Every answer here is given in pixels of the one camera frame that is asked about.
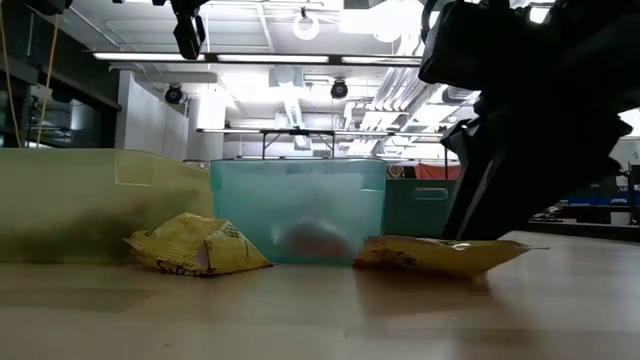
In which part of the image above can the translucent green plastic bin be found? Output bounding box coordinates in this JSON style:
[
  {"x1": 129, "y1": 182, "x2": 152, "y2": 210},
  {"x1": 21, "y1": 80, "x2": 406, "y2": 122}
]
[{"x1": 209, "y1": 157, "x2": 389, "y2": 266}]

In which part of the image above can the black overhead light bar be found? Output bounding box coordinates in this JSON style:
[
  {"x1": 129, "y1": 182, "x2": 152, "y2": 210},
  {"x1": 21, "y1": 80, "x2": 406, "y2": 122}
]
[{"x1": 92, "y1": 48, "x2": 424, "y2": 70}]

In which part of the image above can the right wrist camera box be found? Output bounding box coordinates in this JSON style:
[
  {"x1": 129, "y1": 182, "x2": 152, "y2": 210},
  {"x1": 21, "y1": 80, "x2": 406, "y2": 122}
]
[{"x1": 418, "y1": 0, "x2": 484, "y2": 93}]

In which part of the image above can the translucent yellow plastic bin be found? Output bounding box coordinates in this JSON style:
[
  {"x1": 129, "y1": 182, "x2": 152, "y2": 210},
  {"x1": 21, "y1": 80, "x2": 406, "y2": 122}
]
[{"x1": 0, "y1": 147, "x2": 217, "y2": 265}]

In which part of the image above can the yellow hanging rope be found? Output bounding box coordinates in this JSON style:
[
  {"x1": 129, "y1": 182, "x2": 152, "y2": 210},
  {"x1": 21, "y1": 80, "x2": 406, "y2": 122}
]
[
  {"x1": 0, "y1": 0, "x2": 23, "y2": 149},
  {"x1": 35, "y1": 0, "x2": 65, "y2": 147}
]

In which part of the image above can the orange cloth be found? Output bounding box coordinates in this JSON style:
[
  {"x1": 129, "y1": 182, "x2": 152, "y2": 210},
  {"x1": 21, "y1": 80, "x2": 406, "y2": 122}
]
[{"x1": 413, "y1": 162, "x2": 462, "y2": 181}]

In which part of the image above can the silver ventilation duct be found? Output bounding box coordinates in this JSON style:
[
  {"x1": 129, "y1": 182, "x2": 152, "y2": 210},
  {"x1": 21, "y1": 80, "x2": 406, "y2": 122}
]
[{"x1": 441, "y1": 83, "x2": 482, "y2": 106}]

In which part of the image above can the black ceiling spotlight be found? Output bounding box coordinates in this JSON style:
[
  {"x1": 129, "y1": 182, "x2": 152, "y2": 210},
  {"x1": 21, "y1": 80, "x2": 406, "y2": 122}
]
[
  {"x1": 164, "y1": 82, "x2": 184, "y2": 106},
  {"x1": 329, "y1": 77, "x2": 350, "y2": 101}
]

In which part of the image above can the yellow Sour Patch bag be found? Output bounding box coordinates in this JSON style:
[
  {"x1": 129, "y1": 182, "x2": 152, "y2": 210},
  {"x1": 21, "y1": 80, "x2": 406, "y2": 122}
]
[
  {"x1": 352, "y1": 234, "x2": 532, "y2": 279},
  {"x1": 123, "y1": 211, "x2": 275, "y2": 278}
]

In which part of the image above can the black low table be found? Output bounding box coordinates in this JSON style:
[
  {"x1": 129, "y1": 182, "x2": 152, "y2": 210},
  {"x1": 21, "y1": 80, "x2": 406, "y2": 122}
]
[{"x1": 529, "y1": 212, "x2": 640, "y2": 244}]

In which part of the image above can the opaque teal plastic bin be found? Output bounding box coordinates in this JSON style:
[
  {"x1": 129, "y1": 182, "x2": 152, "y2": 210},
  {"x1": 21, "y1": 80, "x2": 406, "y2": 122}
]
[{"x1": 381, "y1": 178, "x2": 459, "y2": 240}]

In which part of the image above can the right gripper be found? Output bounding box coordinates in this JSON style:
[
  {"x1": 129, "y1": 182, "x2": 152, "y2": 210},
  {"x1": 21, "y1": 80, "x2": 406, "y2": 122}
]
[{"x1": 442, "y1": 0, "x2": 634, "y2": 240}]

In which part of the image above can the round white ceiling lamp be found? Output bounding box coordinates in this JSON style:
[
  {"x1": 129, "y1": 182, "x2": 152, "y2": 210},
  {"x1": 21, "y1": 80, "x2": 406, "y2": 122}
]
[{"x1": 291, "y1": 11, "x2": 322, "y2": 42}]

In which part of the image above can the orange clear-wrapped candy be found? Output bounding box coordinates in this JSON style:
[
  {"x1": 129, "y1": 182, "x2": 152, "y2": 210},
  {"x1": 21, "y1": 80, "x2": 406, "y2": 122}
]
[{"x1": 277, "y1": 218, "x2": 354, "y2": 265}]

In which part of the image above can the black distant rig frame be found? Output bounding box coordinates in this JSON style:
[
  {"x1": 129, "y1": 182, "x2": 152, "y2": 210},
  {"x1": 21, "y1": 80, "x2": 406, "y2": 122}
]
[{"x1": 196, "y1": 127, "x2": 449, "y2": 174}]

